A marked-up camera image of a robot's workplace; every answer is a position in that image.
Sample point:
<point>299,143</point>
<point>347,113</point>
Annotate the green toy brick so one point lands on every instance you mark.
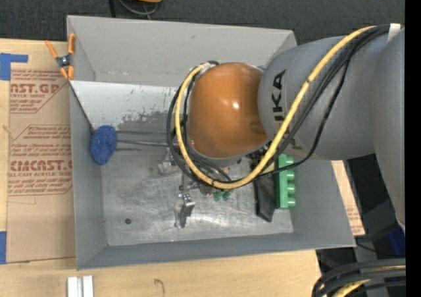
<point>285,187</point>

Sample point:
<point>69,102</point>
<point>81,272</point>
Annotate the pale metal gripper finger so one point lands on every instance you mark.
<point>185,210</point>
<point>165,165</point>

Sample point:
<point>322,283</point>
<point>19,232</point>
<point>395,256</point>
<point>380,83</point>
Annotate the dark green flat block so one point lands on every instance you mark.
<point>265,200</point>

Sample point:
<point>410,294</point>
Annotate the grey metal bin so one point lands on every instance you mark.
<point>138,203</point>

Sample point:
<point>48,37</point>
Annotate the brown cardboard board red print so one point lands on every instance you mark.
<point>39,190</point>

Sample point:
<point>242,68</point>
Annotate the blue round sponge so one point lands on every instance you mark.
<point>103,144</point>

